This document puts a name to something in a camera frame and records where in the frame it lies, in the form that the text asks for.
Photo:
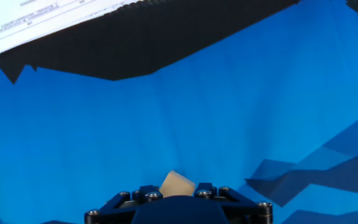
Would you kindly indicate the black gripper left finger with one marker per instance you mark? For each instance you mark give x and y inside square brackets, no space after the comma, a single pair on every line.
[117,202]

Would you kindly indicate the small wooden cube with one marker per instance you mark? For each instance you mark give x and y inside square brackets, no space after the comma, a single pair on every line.
[176,185]

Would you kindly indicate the printed paper sheet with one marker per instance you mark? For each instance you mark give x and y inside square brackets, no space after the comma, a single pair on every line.
[36,21]

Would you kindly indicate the blue patterned tablecloth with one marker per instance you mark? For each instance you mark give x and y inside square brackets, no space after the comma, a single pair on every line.
[166,118]

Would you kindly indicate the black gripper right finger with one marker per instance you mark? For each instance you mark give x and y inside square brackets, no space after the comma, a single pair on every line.
[241,203]

